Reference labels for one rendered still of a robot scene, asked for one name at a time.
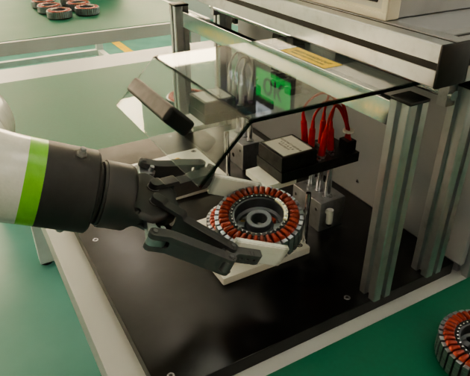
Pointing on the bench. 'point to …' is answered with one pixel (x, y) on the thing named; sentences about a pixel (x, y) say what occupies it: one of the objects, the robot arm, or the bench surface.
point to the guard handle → (160, 107)
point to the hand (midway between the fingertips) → (257, 219)
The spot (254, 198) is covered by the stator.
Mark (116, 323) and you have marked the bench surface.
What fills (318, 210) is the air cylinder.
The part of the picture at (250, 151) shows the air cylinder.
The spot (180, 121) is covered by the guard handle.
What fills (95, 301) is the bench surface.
